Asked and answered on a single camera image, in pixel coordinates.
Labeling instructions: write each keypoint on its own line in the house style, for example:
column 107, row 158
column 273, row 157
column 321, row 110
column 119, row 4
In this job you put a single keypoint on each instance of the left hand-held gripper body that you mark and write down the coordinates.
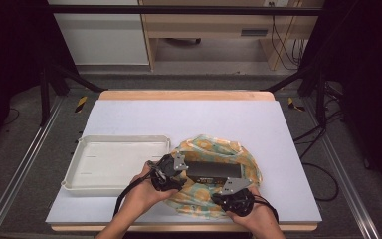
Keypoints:
column 167, row 167

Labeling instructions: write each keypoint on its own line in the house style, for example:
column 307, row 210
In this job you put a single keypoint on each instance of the person's right hand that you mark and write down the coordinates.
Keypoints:
column 260, row 215

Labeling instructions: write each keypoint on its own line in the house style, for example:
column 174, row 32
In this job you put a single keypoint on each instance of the white wall socket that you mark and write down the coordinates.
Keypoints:
column 275, row 2

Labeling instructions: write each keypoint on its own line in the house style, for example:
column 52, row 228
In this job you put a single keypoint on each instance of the orange-print green cloth bag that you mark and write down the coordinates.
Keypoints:
column 209, row 147

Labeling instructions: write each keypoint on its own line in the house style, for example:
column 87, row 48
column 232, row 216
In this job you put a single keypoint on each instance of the aluminium floor rail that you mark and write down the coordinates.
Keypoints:
column 344, row 176
column 20, row 169

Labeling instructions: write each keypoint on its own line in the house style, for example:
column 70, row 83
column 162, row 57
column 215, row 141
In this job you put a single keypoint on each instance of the person's left hand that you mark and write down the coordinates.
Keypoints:
column 142, row 195

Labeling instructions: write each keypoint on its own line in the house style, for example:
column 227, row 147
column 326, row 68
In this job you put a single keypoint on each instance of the black curtain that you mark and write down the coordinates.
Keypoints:
column 364, row 66
column 13, row 49

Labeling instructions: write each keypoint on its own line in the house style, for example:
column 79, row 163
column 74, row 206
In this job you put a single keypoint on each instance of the white cabinet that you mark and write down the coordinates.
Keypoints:
column 102, row 38

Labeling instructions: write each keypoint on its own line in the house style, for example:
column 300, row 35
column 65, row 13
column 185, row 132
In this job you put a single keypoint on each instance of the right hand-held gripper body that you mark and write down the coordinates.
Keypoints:
column 238, row 202

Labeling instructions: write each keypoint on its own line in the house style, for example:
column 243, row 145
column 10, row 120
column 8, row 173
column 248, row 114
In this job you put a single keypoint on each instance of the white table board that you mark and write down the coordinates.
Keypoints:
column 185, row 114

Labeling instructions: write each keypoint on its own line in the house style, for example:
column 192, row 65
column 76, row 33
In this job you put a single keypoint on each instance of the light wooden desk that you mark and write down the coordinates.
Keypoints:
column 212, row 25

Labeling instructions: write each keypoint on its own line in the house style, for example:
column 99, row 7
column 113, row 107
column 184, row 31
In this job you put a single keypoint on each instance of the black box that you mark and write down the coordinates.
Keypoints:
column 212, row 169

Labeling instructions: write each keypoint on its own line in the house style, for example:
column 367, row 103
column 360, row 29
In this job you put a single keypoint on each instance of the white plastic tray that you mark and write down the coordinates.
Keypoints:
column 112, row 162

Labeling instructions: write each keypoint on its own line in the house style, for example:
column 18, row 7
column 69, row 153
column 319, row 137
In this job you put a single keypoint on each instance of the black metal crossbar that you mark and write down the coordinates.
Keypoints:
column 179, row 10

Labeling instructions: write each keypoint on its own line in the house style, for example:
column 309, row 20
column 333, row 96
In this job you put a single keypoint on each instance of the black metal stand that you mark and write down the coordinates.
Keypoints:
column 45, row 99
column 320, row 99

